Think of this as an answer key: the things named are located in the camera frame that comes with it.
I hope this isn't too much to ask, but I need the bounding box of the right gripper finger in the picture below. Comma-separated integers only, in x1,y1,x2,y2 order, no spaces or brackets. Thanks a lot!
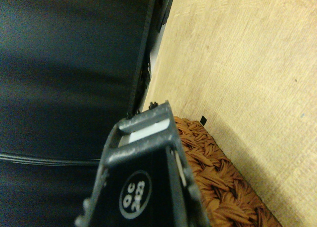
74,100,211,227

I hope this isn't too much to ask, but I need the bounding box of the brown wicker basket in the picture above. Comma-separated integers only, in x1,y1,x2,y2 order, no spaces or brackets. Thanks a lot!
173,116,283,227

